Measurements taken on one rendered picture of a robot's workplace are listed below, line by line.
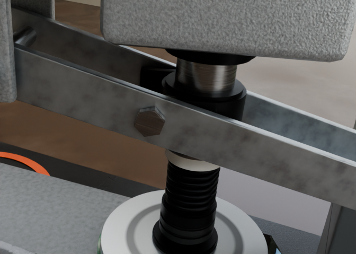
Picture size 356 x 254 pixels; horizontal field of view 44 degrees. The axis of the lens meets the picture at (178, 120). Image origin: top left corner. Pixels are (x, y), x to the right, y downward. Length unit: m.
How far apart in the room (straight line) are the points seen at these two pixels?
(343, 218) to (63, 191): 0.77
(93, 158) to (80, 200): 1.72
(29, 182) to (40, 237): 0.13
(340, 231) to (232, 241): 0.70
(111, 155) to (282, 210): 0.94
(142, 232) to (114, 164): 1.77
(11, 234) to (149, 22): 0.38
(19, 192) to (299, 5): 0.50
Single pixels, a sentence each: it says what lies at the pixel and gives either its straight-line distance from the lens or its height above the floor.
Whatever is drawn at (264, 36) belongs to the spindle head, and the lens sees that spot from 0.35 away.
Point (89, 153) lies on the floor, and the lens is 2.44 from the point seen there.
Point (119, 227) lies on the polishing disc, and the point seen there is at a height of 0.85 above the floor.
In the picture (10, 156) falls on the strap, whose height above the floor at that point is 0.02.
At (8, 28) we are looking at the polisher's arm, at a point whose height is 1.13.
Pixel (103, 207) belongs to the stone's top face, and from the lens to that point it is 0.66.
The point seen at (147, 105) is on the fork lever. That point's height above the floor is 1.06.
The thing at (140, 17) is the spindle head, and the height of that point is 1.15.
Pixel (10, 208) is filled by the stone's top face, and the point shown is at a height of 0.83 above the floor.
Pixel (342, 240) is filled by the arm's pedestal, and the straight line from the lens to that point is 1.27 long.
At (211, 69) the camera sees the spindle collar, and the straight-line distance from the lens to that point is 0.43.
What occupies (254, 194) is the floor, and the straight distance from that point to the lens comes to 2.24.
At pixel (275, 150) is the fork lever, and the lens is 0.45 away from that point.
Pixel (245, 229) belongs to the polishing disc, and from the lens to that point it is 0.61.
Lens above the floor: 1.23
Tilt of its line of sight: 25 degrees down
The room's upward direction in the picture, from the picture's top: 6 degrees clockwise
